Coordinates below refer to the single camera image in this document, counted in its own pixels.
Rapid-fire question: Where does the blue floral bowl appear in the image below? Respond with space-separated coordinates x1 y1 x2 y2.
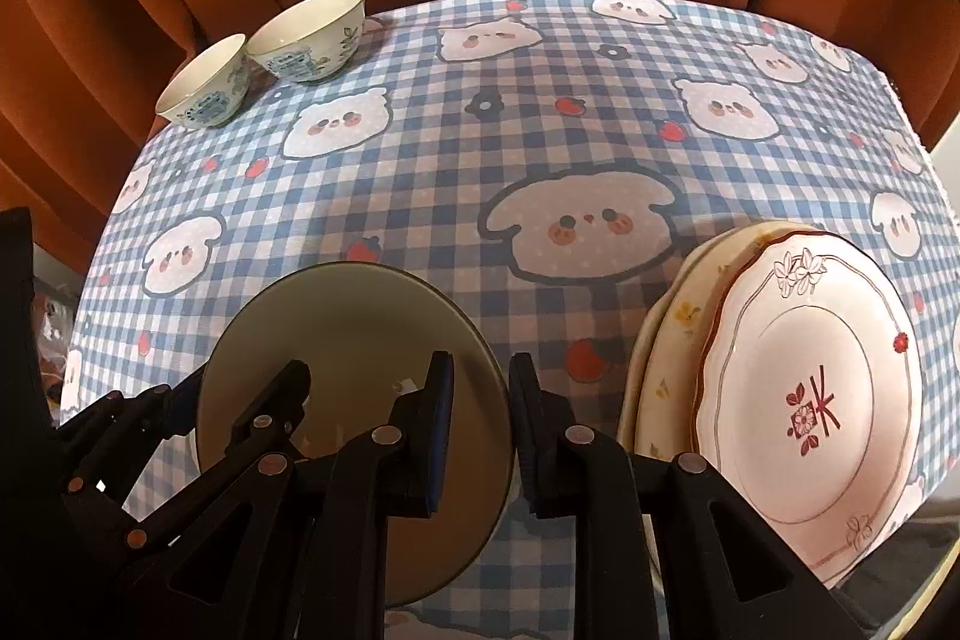
197 262 512 606

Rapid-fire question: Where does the red-rimmed small plate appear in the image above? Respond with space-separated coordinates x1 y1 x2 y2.
692 230 923 587

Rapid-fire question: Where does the blue checkered cartoon tablecloth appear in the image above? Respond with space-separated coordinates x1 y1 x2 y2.
65 0 958 503

